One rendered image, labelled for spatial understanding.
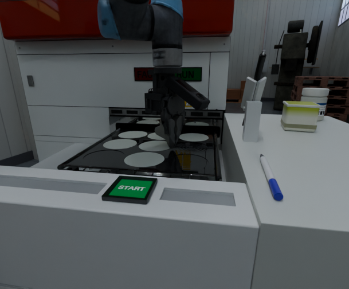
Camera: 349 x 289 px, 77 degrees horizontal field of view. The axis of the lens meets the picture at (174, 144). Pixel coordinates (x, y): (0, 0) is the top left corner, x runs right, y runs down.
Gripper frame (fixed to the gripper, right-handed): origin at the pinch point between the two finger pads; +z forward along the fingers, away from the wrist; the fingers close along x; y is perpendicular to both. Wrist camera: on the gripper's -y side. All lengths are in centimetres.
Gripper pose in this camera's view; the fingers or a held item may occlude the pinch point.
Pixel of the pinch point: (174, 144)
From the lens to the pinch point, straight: 60.7
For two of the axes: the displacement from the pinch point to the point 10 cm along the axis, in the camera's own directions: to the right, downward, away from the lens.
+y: -8.1, -1.8, 5.6
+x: -5.9, 2.5, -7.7
